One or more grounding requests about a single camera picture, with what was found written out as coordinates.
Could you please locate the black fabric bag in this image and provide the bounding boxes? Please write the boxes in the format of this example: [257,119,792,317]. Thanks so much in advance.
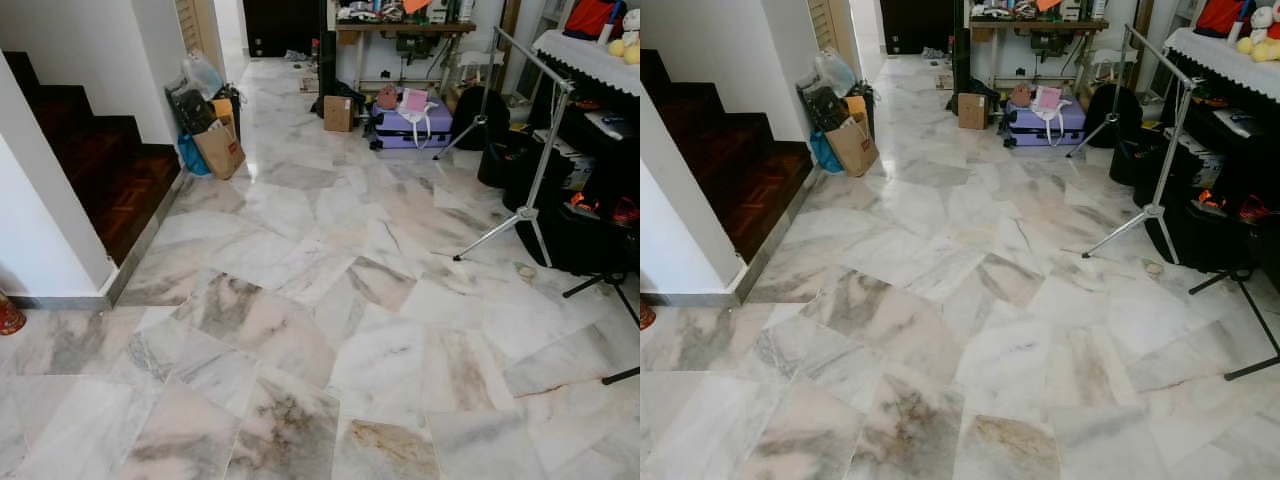
[166,78,219,137]
[797,75,851,133]

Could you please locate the small plain cardboard box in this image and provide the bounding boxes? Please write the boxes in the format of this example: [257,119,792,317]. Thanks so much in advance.
[322,95,357,134]
[957,93,990,131]

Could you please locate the brown paper shopping bag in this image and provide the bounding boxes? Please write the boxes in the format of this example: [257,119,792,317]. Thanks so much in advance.
[193,122,247,182]
[825,118,880,179]

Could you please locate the dark wooden staircase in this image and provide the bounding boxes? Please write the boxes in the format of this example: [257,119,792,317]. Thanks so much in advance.
[640,48,814,265]
[0,50,183,267]

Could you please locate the blue plastic bag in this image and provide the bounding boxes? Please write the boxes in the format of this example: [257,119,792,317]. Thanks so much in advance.
[809,130,844,174]
[177,133,212,178]

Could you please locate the silver tripod stand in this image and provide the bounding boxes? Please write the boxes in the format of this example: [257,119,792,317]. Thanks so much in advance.
[433,27,579,268]
[1066,25,1201,266]

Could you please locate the clear plastic bag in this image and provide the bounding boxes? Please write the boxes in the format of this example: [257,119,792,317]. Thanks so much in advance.
[182,50,224,99]
[815,48,858,98]

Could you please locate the large black equipment bag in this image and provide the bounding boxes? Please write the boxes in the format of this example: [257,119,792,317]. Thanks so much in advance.
[517,150,641,278]
[1145,150,1280,274]

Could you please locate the black tripod stand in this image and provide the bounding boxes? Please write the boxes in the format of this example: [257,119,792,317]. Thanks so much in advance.
[1188,265,1280,383]
[563,268,641,386]

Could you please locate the purple suitcase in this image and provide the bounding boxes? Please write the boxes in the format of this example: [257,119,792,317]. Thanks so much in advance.
[1004,97,1088,149]
[369,98,455,152]

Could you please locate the cluttered wooden desk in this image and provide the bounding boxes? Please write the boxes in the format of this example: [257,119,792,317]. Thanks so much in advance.
[335,18,477,93]
[968,15,1111,91]

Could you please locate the white lace cloth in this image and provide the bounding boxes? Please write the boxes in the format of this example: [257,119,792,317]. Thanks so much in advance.
[1165,27,1280,101]
[532,30,641,98]

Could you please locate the black bin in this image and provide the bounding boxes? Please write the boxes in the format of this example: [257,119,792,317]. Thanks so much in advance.
[1108,130,1166,186]
[478,130,536,191]

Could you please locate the yellow plush toy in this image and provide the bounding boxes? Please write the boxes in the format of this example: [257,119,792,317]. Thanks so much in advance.
[607,8,641,66]
[1235,5,1280,63]

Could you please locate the black backpack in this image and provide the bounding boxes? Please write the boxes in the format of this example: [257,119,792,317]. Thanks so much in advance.
[1086,83,1144,150]
[451,85,512,152]

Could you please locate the red bag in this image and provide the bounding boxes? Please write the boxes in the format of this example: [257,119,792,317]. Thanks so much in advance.
[563,0,628,42]
[1195,0,1251,38]

